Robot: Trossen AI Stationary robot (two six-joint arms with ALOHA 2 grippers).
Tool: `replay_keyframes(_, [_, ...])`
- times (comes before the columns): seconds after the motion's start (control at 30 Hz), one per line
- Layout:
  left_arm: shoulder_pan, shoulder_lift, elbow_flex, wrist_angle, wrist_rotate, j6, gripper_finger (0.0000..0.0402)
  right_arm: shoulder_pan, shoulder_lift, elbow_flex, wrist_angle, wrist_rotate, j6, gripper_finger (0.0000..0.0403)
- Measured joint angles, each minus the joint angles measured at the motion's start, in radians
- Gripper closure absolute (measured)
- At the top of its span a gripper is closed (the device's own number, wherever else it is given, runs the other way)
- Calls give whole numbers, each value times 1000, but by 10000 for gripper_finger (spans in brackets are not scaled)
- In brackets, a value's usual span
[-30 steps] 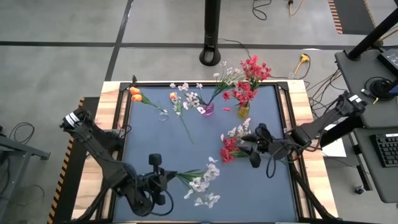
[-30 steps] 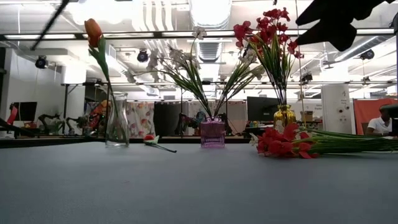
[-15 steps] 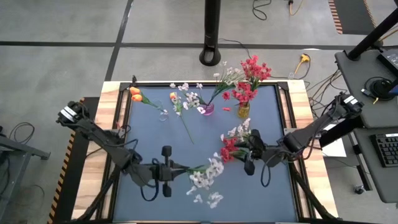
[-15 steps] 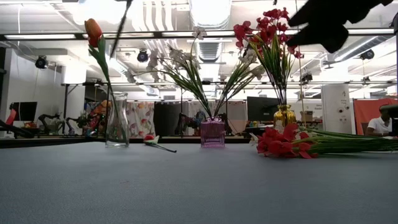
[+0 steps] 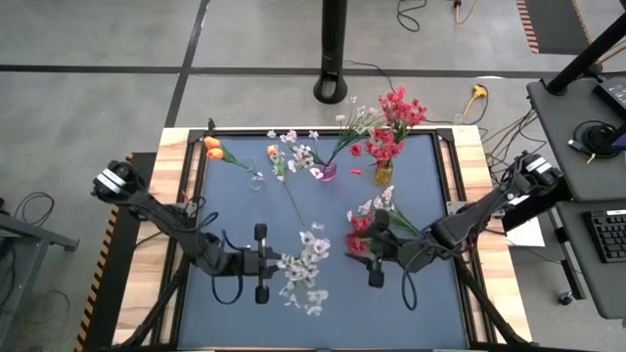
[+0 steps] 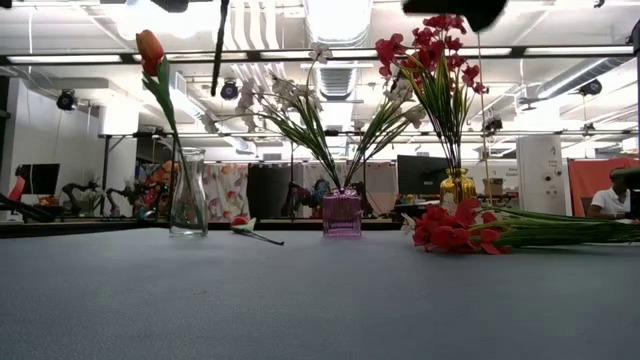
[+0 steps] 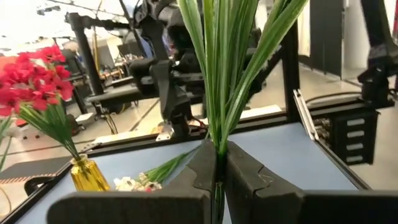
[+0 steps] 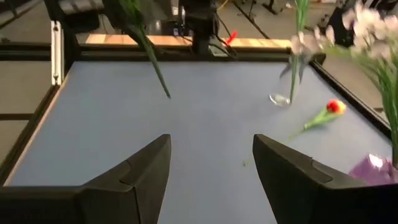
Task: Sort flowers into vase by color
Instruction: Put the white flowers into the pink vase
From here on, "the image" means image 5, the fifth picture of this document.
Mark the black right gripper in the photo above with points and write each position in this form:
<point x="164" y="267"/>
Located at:
<point x="398" y="251"/>

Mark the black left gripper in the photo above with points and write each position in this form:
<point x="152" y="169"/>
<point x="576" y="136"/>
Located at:
<point x="252" y="262"/>

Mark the red artificial flower bunch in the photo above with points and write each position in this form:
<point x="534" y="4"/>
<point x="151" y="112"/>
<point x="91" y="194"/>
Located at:
<point x="381" y="146"/>
<point x="403" y="110"/>
<point x="356" y="244"/>

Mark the white artificial flower bunch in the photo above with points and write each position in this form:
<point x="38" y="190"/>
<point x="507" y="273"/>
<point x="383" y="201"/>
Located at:
<point x="379" y="201"/>
<point x="347" y="142"/>
<point x="308" y="254"/>
<point x="303" y="151"/>

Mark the orange artificial tulip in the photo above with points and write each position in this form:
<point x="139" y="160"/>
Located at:
<point x="211" y="142"/>
<point x="215" y="154"/>
<point x="272" y="150"/>

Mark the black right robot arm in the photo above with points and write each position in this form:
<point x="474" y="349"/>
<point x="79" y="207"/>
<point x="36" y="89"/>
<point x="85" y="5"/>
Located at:
<point x="469" y="220"/>

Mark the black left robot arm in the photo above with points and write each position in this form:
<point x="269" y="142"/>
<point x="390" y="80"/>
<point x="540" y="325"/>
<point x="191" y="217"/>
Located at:
<point x="161" y="215"/>

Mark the yellow ribbed glass vase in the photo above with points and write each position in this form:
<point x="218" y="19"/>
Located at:
<point x="384" y="175"/>

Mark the clear glass vase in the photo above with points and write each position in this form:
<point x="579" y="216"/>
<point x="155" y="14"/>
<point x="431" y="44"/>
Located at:
<point x="257" y="183"/>

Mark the pink ribbed glass vase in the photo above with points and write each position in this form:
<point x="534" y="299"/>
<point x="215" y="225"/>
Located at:
<point x="327" y="172"/>

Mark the small red petal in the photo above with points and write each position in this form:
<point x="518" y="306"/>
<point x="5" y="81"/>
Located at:
<point x="357" y="171"/>

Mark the white paper sheet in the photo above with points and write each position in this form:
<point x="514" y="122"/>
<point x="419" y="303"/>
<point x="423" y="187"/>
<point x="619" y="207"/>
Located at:
<point x="530" y="234"/>

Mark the black mat with hazard edge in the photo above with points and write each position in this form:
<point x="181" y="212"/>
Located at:
<point x="110" y="293"/>

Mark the yellow power plug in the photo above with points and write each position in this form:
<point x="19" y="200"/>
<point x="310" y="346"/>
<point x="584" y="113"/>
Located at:
<point x="479" y="91"/>

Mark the black caster wheel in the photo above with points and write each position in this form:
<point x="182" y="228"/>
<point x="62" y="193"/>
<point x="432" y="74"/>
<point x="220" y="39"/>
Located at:
<point x="565" y="298"/>

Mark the grey side desk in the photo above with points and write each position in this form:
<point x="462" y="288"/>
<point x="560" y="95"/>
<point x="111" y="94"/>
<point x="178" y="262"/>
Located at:
<point x="562" y="122"/>

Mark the grey metal stand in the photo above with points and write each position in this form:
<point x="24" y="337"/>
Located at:
<point x="39" y="233"/>

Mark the black keyboard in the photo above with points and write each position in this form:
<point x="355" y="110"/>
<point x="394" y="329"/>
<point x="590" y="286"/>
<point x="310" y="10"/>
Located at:
<point x="606" y="234"/>

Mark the black slanted pole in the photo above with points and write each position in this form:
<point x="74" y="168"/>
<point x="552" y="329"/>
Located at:
<point x="587" y="54"/>

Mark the grey mat with striped edge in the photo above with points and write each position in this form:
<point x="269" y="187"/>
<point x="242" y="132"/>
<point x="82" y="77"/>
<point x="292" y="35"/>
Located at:
<point x="557" y="24"/>

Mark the black rig frame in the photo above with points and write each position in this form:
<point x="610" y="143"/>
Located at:
<point x="196" y="136"/>

